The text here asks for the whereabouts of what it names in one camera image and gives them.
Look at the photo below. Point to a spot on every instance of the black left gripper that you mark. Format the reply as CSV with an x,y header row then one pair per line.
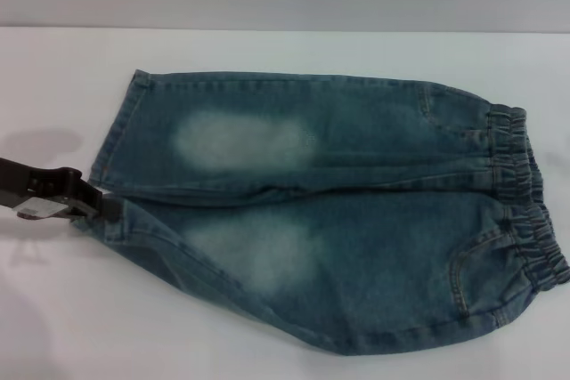
x,y
20,182

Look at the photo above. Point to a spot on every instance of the blue denim shorts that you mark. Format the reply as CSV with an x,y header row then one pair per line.
x,y
356,220

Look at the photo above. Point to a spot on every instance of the white label tag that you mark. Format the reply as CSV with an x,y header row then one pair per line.
x,y
38,213

